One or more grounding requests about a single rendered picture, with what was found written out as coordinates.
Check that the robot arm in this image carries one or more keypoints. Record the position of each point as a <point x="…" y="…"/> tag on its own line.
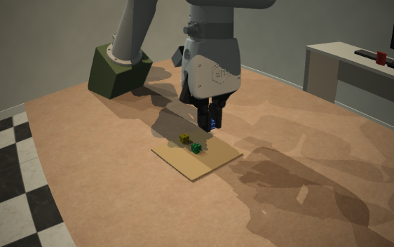
<point x="138" y="14"/>

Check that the green die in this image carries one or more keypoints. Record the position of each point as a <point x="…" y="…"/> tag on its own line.
<point x="196" y="148"/>

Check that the yellow die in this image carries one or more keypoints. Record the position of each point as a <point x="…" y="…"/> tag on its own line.
<point x="184" y="138"/>

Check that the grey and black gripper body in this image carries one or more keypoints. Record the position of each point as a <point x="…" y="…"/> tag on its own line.
<point x="213" y="68"/>

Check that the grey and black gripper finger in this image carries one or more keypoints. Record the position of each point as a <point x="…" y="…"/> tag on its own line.
<point x="218" y="102"/>
<point x="203" y="115"/>

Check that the tan mat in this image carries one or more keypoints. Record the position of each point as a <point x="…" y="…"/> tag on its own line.
<point x="214" y="154"/>

